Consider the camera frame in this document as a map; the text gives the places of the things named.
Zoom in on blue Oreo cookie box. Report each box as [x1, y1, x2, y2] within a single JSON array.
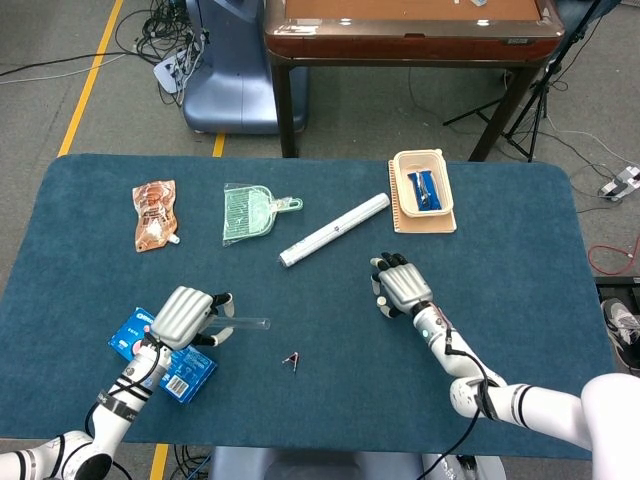
[[107, 306, 218, 404]]

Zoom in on beige plastic food container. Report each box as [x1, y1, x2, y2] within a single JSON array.
[[392, 148, 455, 220]]

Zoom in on white paper roll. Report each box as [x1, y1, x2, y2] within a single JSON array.
[[278, 192, 391, 269]]

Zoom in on grey robot torso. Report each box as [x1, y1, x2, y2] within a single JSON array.
[[207, 446, 506, 480]]

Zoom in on beige spiral notebook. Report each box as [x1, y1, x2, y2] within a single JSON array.
[[387, 159, 458, 234]]

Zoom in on orange sauce pouch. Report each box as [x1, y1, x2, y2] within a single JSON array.
[[131, 179, 182, 254]]

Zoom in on clear glass test tube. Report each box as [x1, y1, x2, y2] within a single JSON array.
[[204, 317, 272, 334]]

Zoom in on green dustpan in plastic bag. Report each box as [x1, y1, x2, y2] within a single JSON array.
[[222, 182, 304, 247]]

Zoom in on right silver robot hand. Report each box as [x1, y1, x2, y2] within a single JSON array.
[[369, 252, 435, 320]]

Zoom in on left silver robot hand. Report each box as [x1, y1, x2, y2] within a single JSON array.
[[149, 286, 235, 351]]

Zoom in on brown mahjong table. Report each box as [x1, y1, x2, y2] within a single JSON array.
[[263, 0, 566, 162]]

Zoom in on blue-grey machine base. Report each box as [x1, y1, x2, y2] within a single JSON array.
[[182, 0, 309, 135]]

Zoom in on grey sneaker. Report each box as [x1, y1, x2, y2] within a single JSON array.
[[601, 298, 640, 371]]

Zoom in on red cable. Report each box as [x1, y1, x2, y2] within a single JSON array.
[[588, 243, 640, 276]]

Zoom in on black tripod stand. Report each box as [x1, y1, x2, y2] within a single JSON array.
[[443, 0, 606, 162]]

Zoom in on white power strip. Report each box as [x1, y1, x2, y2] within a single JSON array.
[[152, 54, 194, 94], [598, 166, 640, 201]]

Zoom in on blue snack packet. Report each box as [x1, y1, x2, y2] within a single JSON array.
[[407, 169, 444, 211]]

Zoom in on blue felt table cover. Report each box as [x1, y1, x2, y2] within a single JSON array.
[[0, 153, 616, 460]]

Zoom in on tangled black floor cables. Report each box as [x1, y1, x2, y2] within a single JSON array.
[[114, 0, 211, 106]]

